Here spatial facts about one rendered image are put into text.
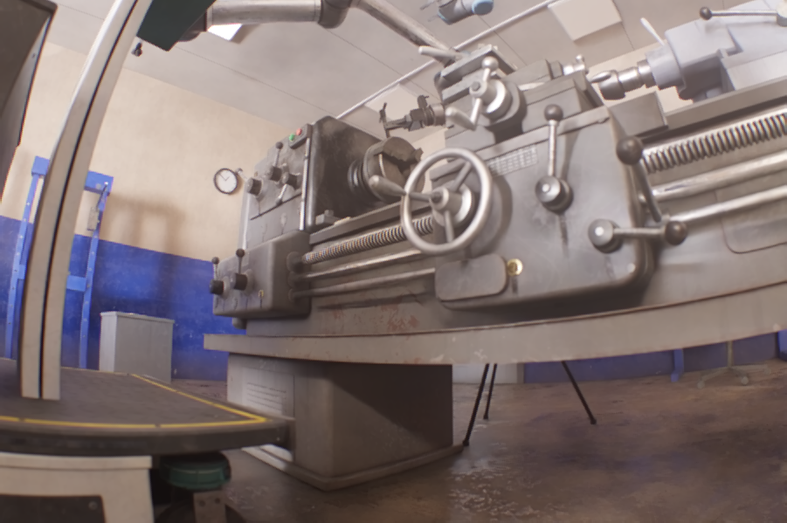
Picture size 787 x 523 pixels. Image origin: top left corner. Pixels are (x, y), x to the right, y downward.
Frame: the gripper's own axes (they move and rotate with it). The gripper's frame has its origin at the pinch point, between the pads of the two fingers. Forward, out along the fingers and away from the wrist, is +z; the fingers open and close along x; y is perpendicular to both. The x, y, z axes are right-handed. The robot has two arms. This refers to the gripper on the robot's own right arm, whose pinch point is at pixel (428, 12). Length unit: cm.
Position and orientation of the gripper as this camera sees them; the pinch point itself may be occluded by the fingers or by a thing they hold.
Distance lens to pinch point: 196.2
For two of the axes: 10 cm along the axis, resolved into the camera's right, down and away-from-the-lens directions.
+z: -7.2, 2.1, 6.7
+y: -4.5, 5.9, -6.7
